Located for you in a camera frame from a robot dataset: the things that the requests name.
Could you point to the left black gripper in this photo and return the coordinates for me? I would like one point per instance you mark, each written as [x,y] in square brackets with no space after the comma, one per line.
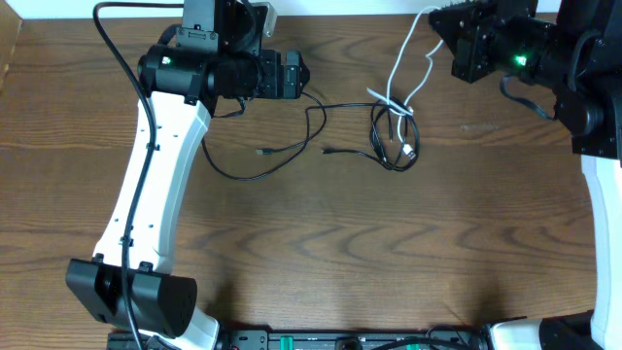
[275,84]

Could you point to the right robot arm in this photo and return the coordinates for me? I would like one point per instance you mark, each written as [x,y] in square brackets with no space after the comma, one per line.
[578,57]

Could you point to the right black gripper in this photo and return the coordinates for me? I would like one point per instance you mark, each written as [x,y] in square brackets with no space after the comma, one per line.
[471,52]

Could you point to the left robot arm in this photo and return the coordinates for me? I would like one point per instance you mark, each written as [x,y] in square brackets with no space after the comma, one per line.
[214,52]

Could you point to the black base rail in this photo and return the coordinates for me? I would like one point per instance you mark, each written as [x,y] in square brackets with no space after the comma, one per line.
[443,338]

